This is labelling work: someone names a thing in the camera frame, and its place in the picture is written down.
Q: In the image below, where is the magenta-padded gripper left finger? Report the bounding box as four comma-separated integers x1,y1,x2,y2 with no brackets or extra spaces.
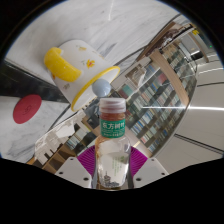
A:
55,146,98,189

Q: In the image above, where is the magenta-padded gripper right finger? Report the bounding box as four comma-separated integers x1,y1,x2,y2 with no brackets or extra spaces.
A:
126,146,170,190

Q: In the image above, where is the clear green-labelled drink bottle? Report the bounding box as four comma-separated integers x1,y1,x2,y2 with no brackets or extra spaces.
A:
94,97,132,191

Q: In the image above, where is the wide bookshelf full of books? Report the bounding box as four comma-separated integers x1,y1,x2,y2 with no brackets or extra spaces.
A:
111,61,184,155

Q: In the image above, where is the flat round red coaster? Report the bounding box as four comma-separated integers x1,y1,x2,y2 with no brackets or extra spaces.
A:
12,93,43,125

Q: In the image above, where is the light blue spoon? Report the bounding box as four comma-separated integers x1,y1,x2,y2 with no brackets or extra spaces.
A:
91,78,112,99

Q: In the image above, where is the white ramp architectural model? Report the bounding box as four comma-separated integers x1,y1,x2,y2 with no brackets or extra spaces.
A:
125,64,148,88

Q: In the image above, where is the distant curved bookshelf row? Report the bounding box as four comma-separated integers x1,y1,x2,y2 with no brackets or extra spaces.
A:
162,42,198,86

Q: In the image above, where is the white cup with yellow handle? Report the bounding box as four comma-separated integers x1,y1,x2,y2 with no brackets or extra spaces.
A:
43,39,122,113

